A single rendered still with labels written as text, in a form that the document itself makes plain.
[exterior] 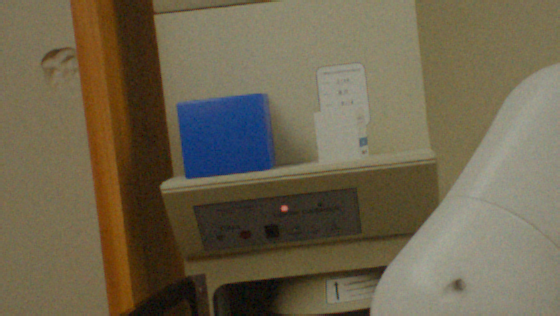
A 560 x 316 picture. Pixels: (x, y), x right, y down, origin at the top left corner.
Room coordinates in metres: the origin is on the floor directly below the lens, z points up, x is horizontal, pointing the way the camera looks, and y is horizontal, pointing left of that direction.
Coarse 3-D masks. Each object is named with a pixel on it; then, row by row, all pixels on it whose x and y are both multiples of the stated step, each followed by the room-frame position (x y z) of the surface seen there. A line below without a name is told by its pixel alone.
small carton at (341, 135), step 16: (320, 112) 1.49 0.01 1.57; (336, 112) 1.48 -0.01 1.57; (352, 112) 1.48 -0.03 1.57; (320, 128) 1.49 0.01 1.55; (336, 128) 1.48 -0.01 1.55; (352, 128) 1.48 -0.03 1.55; (320, 144) 1.49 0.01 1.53; (336, 144) 1.48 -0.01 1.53; (352, 144) 1.48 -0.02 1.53; (320, 160) 1.49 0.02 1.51; (336, 160) 1.48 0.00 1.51
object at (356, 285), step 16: (336, 272) 1.60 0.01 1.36; (352, 272) 1.60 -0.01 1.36; (368, 272) 1.61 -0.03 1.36; (288, 288) 1.62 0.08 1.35; (304, 288) 1.60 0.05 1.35; (320, 288) 1.59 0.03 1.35; (336, 288) 1.59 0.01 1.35; (352, 288) 1.59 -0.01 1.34; (368, 288) 1.60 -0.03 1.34; (272, 304) 1.65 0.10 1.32; (288, 304) 1.61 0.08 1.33; (304, 304) 1.59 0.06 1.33; (320, 304) 1.58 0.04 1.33; (336, 304) 1.58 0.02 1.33; (352, 304) 1.58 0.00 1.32; (368, 304) 1.59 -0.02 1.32
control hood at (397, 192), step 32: (352, 160) 1.47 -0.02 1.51; (384, 160) 1.45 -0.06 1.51; (416, 160) 1.45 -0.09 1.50; (192, 192) 1.46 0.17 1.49; (224, 192) 1.46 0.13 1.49; (256, 192) 1.46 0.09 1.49; (288, 192) 1.47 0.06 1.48; (384, 192) 1.48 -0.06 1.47; (416, 192) 1.48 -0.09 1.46; (192, 224) 1.50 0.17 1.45; (384, 224) 1.52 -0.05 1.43; (416, 224) 1.53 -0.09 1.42; (192, 256) 1.54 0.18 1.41
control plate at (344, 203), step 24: (312, 192) 1.47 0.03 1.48; (336, 192) 1.47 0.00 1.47; (216, 216) 1.49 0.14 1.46; (240, 216) 1.49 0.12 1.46; (264, 216) 1.50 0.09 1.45; (288, 216) 1.50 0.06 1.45; (312, 216) 1.50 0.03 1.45; (336, 216) 1.50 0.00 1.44; (216, 240) 1.52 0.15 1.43; (240, 240) 1.52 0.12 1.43; (264, 240) 1.53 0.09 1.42; (288, 240) 1.53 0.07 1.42
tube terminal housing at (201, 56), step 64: (320, 0) 1.56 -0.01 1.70; (384, 0) 1.56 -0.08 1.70; (192, 64) 1.57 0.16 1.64; (256, 64) 1.57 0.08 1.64; (320, 64) 1.56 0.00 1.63; (384, 64) 1.56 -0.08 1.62; (384, 128) 1.56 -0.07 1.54; (256, 256) 1.57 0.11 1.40; (320, 256) 1.56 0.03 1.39; (384, 256) 1.56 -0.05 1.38
